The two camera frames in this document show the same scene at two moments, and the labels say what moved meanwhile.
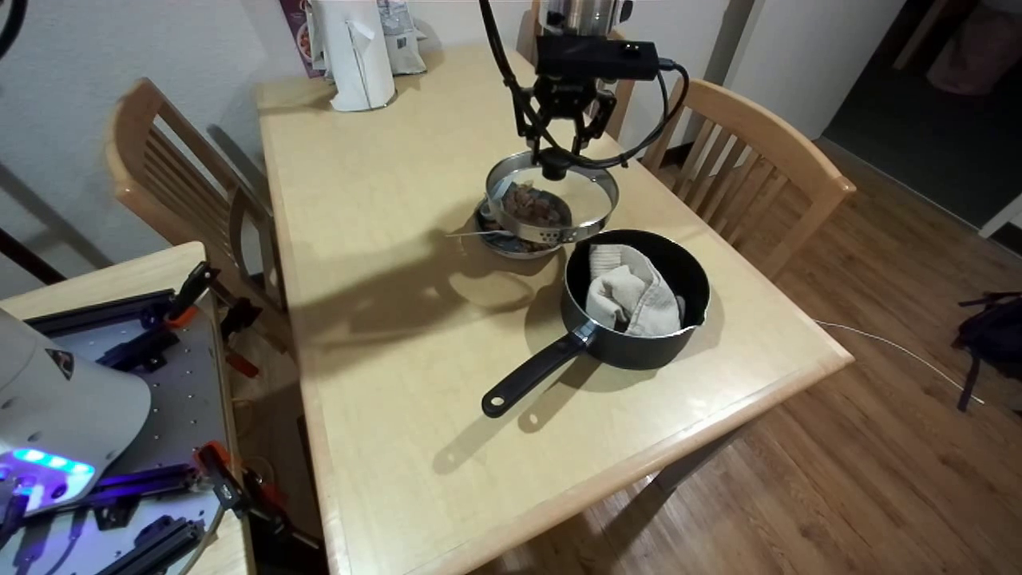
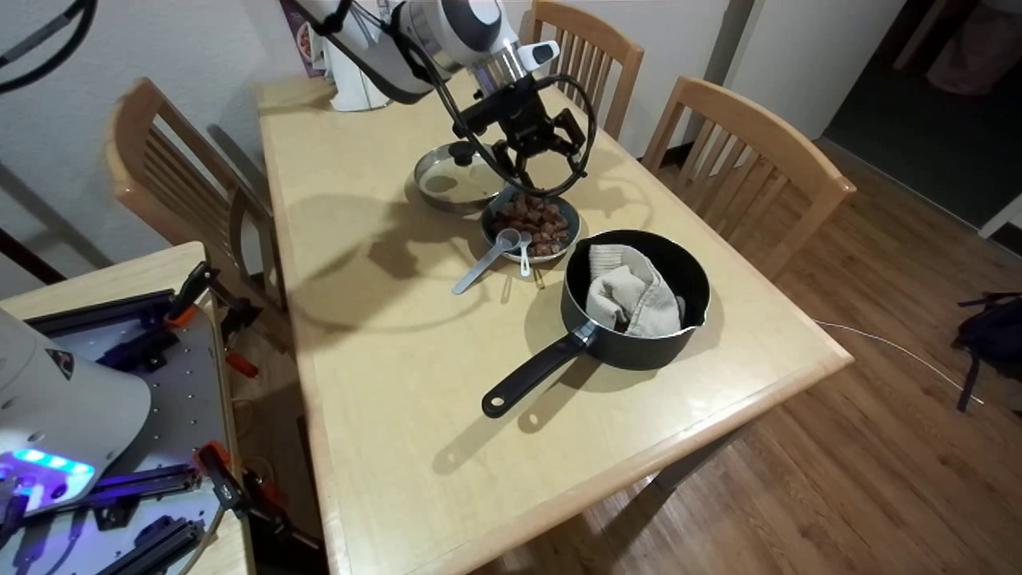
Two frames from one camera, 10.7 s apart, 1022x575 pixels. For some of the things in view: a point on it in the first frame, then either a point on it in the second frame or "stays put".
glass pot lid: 539,197 → 456,174
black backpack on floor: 990,332 stays put
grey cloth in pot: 630,295 stays put
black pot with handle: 630,351 stays put
